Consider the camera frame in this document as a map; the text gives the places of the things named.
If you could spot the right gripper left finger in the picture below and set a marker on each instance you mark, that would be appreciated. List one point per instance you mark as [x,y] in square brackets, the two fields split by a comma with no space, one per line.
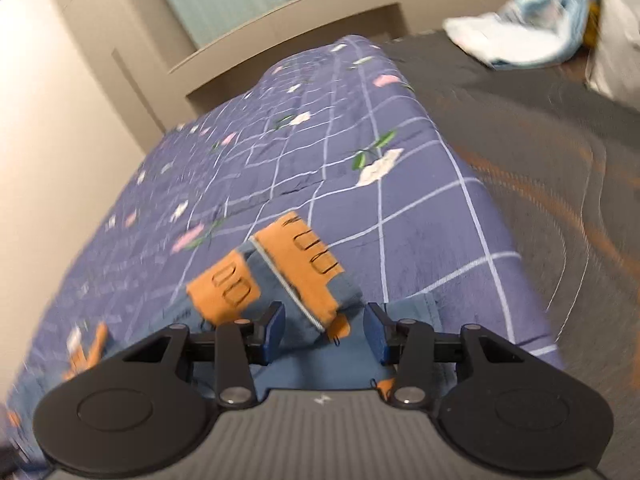
[152,404]

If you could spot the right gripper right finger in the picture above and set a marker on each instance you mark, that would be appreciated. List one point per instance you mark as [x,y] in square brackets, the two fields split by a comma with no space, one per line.
[493,402]

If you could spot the blue pants orange cars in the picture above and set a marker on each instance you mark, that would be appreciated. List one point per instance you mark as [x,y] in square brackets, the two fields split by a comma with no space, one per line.
[323,338]

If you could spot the dark grey quilted mattress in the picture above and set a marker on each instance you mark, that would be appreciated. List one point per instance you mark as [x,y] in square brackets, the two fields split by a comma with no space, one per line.
[562,164]

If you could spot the purple plaid floral quilt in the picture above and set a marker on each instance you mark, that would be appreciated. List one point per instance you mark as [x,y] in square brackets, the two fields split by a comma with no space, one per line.
[334,136]

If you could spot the white plastic shopping bag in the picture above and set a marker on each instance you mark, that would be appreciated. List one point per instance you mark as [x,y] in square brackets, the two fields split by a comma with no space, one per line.
[614,65]

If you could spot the light blue crumpled blanket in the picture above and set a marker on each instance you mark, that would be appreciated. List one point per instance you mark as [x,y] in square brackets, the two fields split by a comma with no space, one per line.
[523,34]

